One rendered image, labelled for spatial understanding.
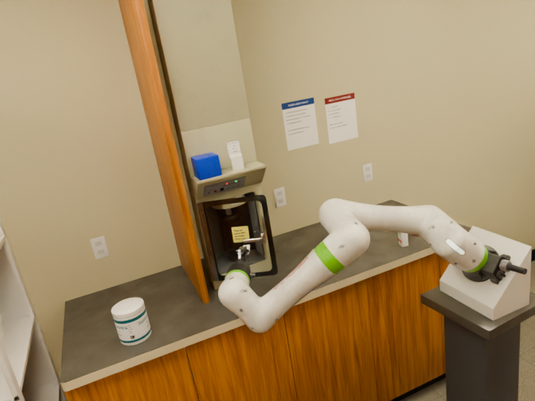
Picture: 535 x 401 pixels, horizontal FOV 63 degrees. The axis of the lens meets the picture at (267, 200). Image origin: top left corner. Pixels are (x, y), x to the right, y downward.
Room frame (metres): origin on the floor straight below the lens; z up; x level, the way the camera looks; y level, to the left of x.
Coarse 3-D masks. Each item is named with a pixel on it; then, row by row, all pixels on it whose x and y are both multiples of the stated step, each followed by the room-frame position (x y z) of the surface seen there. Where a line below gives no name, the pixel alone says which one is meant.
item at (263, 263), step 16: (208, 208) 1.85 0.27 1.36; (224, 208) 1.84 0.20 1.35; (240, 208) 1.83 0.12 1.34; (256, 208) 1.82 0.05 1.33; (208, 224) 1.85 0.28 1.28; (224, 224) 1.84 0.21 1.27; (240, 224) 1.83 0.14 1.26; (256, 224) 1.82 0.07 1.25; (224, 240) 1.84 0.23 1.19; (272, 240) 1.82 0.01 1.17; (224, 256) 1.85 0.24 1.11; (256, 256) 1.83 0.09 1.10; (272, 256) 1.82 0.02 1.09; (224, 272) 1.85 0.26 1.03; (256, 272) 1.83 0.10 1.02; (272, 272) 1.82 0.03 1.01
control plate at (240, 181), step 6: (234, 180) 1.84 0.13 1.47; (240, 180) 1.86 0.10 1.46; (210, 186) 1.81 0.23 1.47; (216, 186) 1.82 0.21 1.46; (222, 186) 1.84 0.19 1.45; (228, 186) 1.86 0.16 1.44; (234, 186) 1.88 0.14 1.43; (240, 186) 1.90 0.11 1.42; (204, 192) 1.82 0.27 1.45; (210, 192) 1.84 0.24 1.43; (216, 192) 1.86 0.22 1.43
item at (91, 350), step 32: (320, 224) 2.47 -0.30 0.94; (288, 256) 2.10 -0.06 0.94; (384, 256) 1.93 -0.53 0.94; (416, 256) 1.92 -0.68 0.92; (128, 288) 2.03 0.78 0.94; (160, 288) 1.97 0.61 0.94; (192, 288) 1.92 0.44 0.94; (256, 288) 1.82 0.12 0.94; (320, 288) 1.73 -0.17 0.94; (64, 320) 1.81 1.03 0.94; (96, 320) 1.76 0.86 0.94; (160, 320) 1.67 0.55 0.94; (192, 320) 1.63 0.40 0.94; (224, 320) 1.59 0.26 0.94; (64, 352) 1.54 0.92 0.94; (96, 352) 1.51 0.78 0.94; (128, 352) 1.47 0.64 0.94; (160, 352) 1.47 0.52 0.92; (64, 384) 1.35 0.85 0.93
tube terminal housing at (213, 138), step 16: (208, 128) 1.91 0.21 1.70; (224, 128) 1.93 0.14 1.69; (240, 128) 1.96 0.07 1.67; (192, 144) 1.88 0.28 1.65; (208, 144) 1.90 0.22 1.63; (224, 144) 1.93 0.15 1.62; (240, 144) 1.95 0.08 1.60; (224, 160) 1.92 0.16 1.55; (192, 176) 1.87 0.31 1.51; (192, 192) 1.90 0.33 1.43; (240, 192) 1.94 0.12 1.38; (256, 192) 1.97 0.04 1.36; (208, 256) 1.87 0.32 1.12; (208, 272) 1.94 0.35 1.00
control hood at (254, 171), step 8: (248, 168) 1.85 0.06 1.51; (256, 168) 1.85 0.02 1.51; (264, 168) 1.87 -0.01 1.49; (224, 176) 1.80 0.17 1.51; (232, 176) 1.82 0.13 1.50; (240, 176) 1.84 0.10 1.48; (248, 176) 1.87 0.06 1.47; (256, 176) 1.89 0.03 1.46; (192, 184) 1.86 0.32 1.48; (200, 184) 1.76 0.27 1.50; (208, 184) 1.79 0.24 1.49; (248, 184) 1.92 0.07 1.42; (200, 192) 1.81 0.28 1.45; (224, 192) 1.89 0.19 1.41
